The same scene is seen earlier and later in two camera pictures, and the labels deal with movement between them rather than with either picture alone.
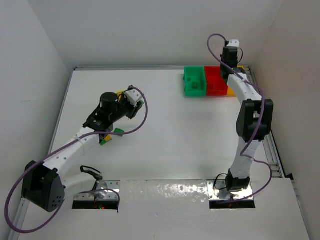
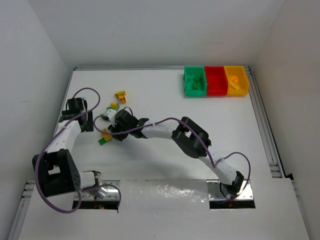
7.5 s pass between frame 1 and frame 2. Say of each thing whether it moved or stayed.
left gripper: moved
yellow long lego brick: stayed
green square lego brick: stayed
